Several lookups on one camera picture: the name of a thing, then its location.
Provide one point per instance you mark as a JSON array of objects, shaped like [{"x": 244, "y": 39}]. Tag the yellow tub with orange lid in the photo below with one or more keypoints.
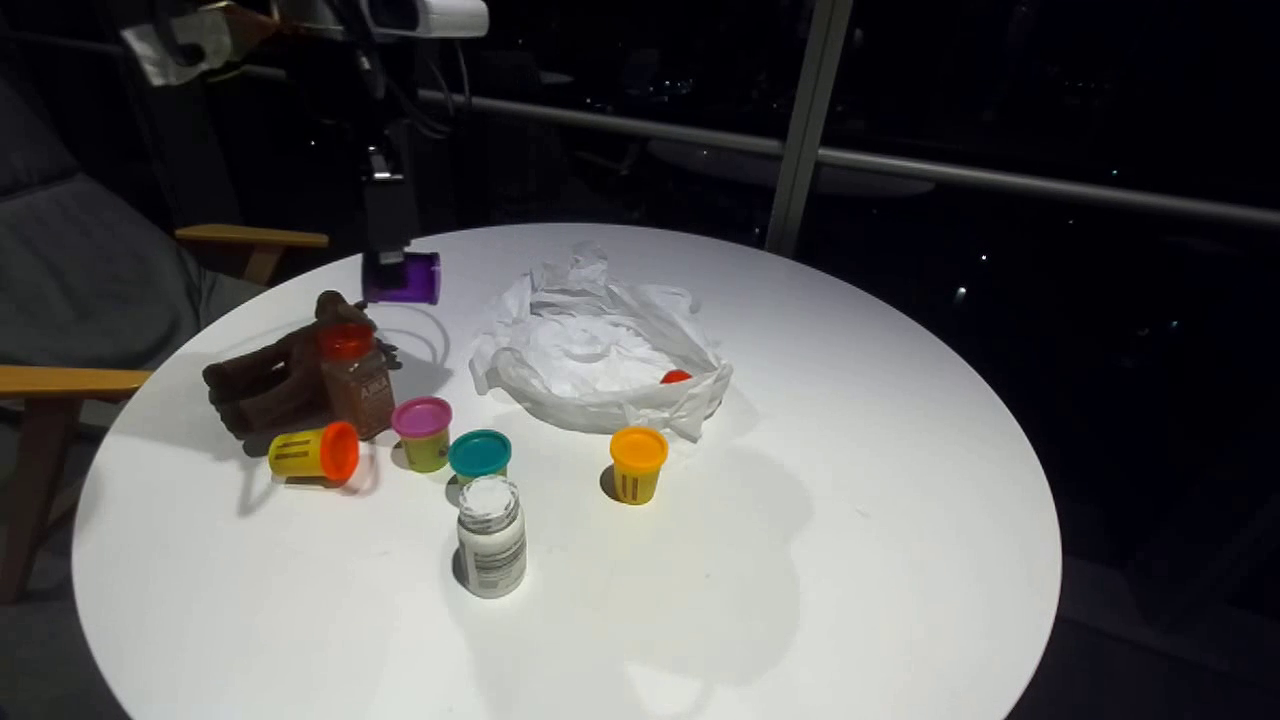
[{"x": 639, "y": 462}]

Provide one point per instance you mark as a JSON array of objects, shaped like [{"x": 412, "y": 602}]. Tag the tub with teal lid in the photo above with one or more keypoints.
[{"x": 481, "y": 462}]

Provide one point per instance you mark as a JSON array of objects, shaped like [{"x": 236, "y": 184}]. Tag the grey bottle with white cap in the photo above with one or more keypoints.
[{"x": 490, "y": 541}]

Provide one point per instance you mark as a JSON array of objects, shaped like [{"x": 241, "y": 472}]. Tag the yellow tub with red lid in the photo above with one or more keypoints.
[{"x": 319, "y": 455}]

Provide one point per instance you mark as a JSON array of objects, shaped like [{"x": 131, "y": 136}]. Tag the grey chair with wooden armrests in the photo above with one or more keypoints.
[{"x": 83, "y": 283}]

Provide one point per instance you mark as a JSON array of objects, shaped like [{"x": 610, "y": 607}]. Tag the grey vertical window post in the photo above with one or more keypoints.
[{"x": 805, "y": 126}]

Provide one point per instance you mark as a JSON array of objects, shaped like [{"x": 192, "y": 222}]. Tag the small red tub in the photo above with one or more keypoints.
[{"x": 679, "y": 377}]

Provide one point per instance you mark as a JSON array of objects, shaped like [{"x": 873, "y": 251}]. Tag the grey horizontal railing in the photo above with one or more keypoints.
[{"x": 1015, "y": 184}]

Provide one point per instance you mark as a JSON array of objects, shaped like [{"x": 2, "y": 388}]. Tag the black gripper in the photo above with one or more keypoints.
[{"x": 385, "y": 166}]

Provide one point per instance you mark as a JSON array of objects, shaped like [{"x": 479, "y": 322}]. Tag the yellow tub with magenta lid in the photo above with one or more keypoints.
[{"x": 423, "y": 427}]

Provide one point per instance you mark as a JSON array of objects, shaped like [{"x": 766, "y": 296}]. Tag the brown plush moose toy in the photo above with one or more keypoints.
[{"x": 264, "y": 386}]

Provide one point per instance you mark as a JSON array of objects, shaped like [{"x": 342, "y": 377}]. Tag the white plastic bag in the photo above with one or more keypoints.
[{"x": 601, "y": 354}]

